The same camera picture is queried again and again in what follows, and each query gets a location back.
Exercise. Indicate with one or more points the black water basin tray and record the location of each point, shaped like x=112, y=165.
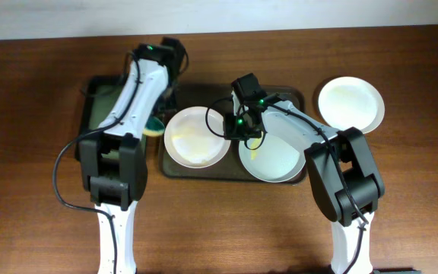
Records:
x=100, y=94

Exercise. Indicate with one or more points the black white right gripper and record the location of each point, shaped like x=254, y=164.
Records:
x=233, y=134

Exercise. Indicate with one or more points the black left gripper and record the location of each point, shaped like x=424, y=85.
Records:
x=173, y=106

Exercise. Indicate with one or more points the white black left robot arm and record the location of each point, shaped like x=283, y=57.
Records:
x=113, y=168

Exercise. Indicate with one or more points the yellow green sponge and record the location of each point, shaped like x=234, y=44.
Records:
x=154, y=127

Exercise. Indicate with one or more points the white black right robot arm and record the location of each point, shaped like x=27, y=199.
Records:
x=345, y=181

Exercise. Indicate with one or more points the dark brown serving tray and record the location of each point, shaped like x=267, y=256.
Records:
x=229, y=168

